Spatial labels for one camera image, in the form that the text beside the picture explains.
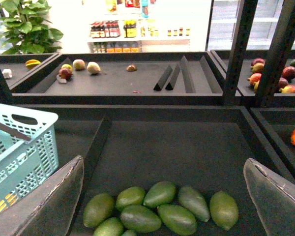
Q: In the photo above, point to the light teal plastic basket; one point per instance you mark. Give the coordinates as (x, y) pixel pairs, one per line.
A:
(24, 165)

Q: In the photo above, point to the black upper display tray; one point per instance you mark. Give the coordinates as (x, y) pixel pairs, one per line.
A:
(127, 79)

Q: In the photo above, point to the black avocado tray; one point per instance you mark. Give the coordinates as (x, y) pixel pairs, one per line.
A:
(205, 147)

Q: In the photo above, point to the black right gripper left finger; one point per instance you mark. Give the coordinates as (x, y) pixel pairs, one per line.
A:
(48, 210)

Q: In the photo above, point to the green avocado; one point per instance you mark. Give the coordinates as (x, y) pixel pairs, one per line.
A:
(161, 193)
(140, 219)
(129, 233)
(130, 196)
(98, 209)
(195, 202)
(110, 227)
(178, 219)
(224, 210)

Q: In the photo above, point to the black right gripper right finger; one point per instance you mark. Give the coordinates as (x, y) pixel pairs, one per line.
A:
(273, 197)

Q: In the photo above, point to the green potted plant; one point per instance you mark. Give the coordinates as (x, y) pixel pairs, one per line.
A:
(26, 28)

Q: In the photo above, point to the yellow mango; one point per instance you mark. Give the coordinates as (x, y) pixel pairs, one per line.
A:
(10, 199)

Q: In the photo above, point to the lit bottle shelf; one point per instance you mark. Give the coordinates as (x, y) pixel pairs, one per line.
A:
(155, 25)

